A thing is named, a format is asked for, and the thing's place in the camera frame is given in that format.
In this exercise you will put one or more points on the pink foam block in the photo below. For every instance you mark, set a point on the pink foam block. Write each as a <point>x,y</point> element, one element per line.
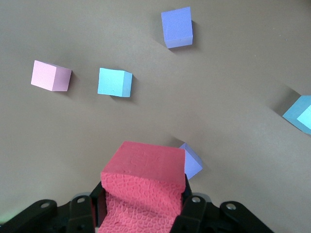
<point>48,75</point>

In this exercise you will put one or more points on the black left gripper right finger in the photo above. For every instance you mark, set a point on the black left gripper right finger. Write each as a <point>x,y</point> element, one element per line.
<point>218,218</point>

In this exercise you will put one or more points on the light blue foam block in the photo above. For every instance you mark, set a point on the light blue foam block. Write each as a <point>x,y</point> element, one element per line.
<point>298,114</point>

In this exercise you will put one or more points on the red foam block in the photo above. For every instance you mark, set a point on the red foam block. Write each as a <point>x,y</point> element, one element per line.
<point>145,165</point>

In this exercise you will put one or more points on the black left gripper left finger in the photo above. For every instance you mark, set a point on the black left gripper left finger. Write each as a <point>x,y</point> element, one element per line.
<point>48,216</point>

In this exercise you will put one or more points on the brown table mat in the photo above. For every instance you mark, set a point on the brown table mat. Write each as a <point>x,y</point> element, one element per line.
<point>230,60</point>

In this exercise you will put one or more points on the purple foam block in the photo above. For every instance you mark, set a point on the purple foam block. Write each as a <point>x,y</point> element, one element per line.
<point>193,165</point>
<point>176,26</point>

